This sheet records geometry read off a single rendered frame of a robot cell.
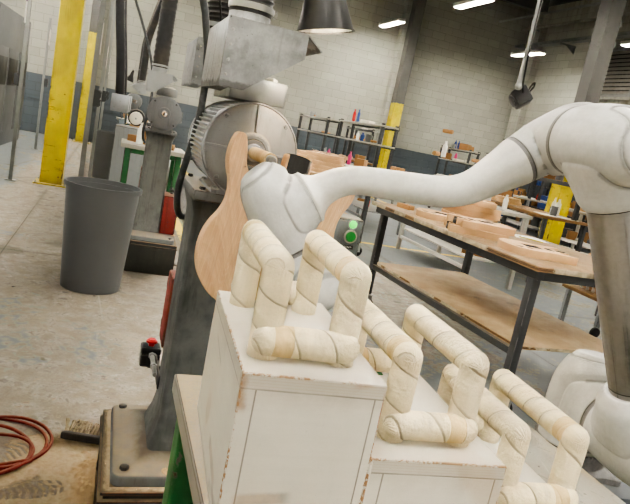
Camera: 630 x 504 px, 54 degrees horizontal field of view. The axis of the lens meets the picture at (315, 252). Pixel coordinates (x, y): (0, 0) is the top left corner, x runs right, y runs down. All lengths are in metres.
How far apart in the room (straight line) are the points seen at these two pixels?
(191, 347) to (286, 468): 1.30
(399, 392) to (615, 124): 0.63
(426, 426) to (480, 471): 0.08
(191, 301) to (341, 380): 1.29
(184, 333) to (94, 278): 2.53
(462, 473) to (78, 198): 3.78
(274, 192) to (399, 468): 0.58
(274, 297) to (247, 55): 0.82
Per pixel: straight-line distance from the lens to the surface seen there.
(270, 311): 0.62
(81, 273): 4.40
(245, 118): 1.65
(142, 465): 2.00
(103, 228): 4.29
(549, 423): 0.86
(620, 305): 1.26
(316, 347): 0.63
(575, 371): 1.52
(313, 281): 0.79
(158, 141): 5.09
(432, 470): 0.71
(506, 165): 1.26
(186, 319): 1.89
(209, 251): 1.49
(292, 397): 0.61
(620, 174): 1.13
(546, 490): 0.84
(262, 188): 1.10
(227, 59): 1.35
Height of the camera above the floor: 1.33
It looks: 11 degrees down
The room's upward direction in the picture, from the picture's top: 12 degrees clockwise
